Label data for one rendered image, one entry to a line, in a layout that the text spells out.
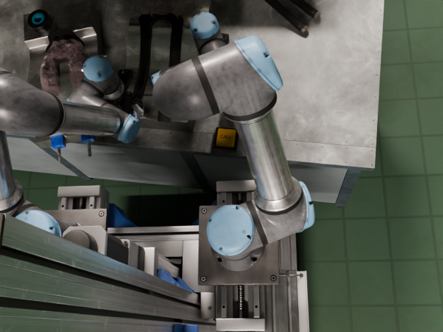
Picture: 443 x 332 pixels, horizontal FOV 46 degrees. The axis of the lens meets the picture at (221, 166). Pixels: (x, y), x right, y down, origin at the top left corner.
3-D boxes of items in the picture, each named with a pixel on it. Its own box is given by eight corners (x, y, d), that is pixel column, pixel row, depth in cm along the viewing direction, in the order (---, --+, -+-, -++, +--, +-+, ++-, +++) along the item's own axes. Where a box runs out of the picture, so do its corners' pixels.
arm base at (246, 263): (265, 271, 140) (264, 266, 131) (210, 271, 142) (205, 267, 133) (264, 216, 145) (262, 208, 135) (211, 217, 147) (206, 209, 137)
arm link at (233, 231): (204, 224, 136) (196, 213, 123) (252, 205, 136) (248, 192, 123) (221, 267, 132) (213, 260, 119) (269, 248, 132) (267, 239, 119)
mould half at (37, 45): (112, 134, 185) (101, 122, 175) (42, 148, 187) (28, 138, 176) (100, 17, 201) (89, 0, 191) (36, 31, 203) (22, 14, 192)
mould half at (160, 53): (192, 132, 181) (185, 116, 169) (122, 126, 185) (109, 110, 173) (213, 9, 196) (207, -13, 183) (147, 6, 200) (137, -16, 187)
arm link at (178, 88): (160, 141, 96) (163, 107, 143) (215, 119, 96) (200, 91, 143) (135, 82, 93) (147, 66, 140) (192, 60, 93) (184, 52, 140)
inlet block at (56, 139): (69, 163, 181) (63, 157, 175) (56, 165, 181) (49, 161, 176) (67, 128, 185) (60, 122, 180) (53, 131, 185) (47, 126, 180)
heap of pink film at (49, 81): (94, 100, 183) (86, 90, 176) (46, 110, 185) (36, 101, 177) (89, 37, 192) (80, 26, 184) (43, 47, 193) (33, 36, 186)
